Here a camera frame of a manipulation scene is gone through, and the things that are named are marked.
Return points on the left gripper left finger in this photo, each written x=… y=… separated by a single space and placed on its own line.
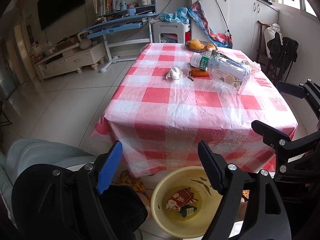
x=109 y=167

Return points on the white wall cabinets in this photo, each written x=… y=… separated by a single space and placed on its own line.
x=242 y=18

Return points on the black folding chair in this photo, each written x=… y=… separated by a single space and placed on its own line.
x=283 y=52

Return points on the row of books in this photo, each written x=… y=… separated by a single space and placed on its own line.
x=104 y=7

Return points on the fruit plate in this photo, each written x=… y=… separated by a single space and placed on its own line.
x=198 y=51

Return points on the cream TV cabinet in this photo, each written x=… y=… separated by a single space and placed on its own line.
x=70 y=59

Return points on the pink kettlebell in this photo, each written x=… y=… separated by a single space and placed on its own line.
x=85 y=42

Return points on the clear plastic water bottle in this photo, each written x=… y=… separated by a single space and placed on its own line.
x=221 y=68

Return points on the blue plastic bag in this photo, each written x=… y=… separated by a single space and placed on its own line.
x=179 y=16

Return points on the red white checkered tablecloth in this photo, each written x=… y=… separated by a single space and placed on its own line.
x=160 y=122

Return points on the black wall television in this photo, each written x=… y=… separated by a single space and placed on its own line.
x=50 y=11

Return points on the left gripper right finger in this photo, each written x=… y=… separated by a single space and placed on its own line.
x=214 y=166

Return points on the red paper packet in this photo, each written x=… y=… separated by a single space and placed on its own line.
x=180 y=199

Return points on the orange peel piece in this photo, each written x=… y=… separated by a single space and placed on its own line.
x=197 y=73

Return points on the colourful patterned slipper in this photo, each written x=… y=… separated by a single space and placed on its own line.
x=136 y=184

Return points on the small yellow mango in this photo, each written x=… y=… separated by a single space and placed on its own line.
x=210 y=47

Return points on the blue study desk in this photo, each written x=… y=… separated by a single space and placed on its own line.
x=132 y=18

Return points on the large yellow mango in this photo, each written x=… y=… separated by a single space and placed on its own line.
x=195 y=44

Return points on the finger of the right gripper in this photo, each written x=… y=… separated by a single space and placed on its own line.
x=308 y=91
x=295 y=160

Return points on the yellow plastic trash basin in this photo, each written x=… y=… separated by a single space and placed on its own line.
x=171 y=221

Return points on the green drink carton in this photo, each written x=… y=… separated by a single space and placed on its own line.
x=187 y=211

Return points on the colourful hanging bag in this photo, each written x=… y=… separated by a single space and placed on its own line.
x=197 y=14

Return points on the white plastic stool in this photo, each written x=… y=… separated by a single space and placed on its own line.
x=166 y=32

